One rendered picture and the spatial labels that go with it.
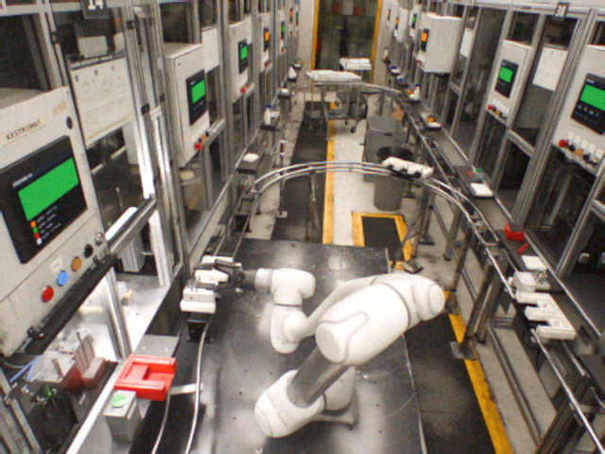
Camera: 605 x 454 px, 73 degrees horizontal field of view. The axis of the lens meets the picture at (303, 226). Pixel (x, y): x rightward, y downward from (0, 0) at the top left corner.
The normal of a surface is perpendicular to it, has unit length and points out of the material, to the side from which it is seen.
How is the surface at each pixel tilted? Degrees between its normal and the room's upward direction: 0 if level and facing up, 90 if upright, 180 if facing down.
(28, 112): 90
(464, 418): 0
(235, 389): 0
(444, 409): 0
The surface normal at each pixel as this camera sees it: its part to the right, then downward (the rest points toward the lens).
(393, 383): 0.04, -0.86
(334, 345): -0.75, 0.22
